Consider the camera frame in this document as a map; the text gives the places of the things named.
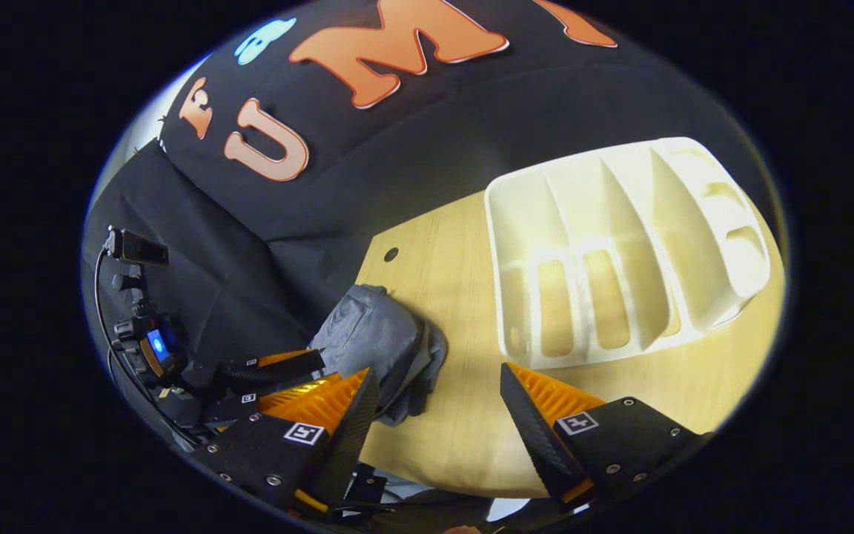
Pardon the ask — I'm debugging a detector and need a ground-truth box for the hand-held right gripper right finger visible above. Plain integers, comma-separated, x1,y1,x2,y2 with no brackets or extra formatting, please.
500,362,713,512

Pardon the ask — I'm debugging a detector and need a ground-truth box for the grey fabric schoolbag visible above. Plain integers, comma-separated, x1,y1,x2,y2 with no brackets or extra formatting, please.
308,284,448,427

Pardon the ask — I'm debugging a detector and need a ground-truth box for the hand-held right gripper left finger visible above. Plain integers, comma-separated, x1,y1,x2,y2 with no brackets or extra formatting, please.
197,367,381,520

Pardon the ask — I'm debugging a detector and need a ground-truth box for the white plastic bookshelf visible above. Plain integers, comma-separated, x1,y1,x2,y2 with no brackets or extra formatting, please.
484,136,772,370

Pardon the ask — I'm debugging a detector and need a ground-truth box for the black cable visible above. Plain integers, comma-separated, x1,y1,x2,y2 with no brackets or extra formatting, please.
90,248,202,449

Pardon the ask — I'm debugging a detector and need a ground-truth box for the black backdrop cloth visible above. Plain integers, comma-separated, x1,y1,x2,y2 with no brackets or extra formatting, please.
82,0,769,386

